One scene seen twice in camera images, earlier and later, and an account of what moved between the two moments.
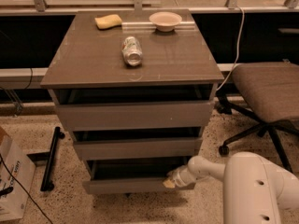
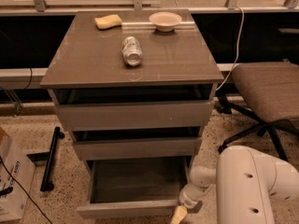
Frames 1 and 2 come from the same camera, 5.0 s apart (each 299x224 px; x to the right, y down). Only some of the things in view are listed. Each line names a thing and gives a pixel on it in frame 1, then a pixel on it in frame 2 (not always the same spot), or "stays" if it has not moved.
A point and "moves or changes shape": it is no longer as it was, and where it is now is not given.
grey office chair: x=271 y=90 stays
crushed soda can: x=132 y=51 stays
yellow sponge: x=107 y=21 stays
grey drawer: x=89 y=186 moves or changes shape
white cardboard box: x=12 y=205 stays
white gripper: x=177 y=178 → x=187 y=199
